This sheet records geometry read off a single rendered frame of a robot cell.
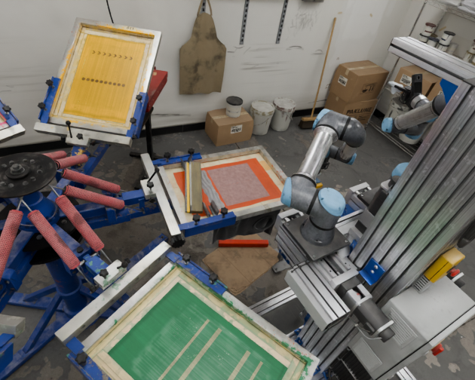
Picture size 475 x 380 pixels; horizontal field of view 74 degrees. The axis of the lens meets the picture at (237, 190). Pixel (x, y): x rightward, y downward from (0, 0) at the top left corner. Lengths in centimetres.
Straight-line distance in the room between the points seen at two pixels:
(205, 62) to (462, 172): 306
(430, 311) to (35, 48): 345
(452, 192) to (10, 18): 331
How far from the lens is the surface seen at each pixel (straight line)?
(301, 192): 132
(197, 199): 186
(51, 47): 354
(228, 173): 212
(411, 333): 149
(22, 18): 347
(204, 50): 374
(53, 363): 259
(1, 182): 165
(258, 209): 187
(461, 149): 115
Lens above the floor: 233
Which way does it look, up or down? 43 degrees down
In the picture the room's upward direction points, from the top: 10 degrees clockwise
